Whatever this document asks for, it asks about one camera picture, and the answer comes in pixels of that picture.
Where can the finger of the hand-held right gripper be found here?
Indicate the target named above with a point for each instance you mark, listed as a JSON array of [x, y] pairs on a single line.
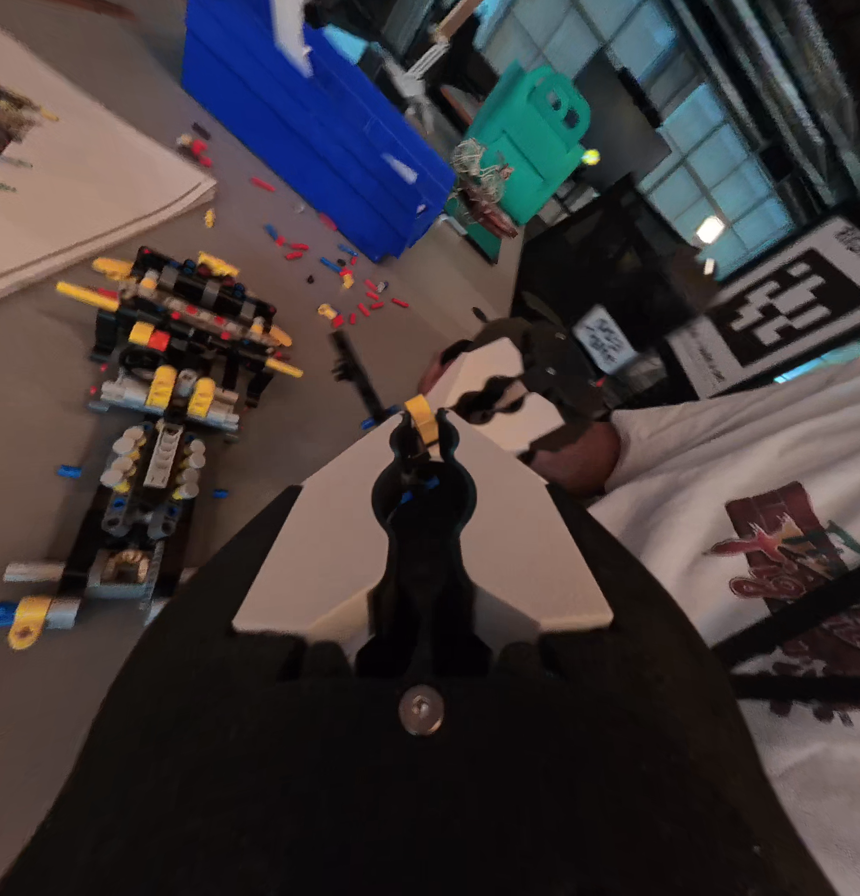
[[535, 423], [493, 360]]

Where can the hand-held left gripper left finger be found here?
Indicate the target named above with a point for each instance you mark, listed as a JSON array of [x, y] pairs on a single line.
[[318, 560]]

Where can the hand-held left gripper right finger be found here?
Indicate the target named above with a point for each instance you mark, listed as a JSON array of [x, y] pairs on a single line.
[[528, 560]]

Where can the lego car chassis model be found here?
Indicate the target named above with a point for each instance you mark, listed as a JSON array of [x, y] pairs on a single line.
[[164, 392]]

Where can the lego instruction booklet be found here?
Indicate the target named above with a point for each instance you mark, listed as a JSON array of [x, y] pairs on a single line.
[[87, 196]]

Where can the scattered small lego pieces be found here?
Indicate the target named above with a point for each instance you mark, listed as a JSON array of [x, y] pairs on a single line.
[[346, 280]]

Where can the person's right hand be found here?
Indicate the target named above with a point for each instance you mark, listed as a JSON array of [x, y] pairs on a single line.
[[584, 458]]

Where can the black monitor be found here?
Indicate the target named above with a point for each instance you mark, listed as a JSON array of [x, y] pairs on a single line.
[[612, 266]]

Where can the teal tote bag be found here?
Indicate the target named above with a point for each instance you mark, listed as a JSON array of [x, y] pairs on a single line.
[[521, 140]]

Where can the printed marker board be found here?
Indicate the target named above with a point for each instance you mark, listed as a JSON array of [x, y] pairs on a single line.
[[787, 308]]

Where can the blue plastic bin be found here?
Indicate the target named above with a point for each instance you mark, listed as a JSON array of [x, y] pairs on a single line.
[[297, 126]]

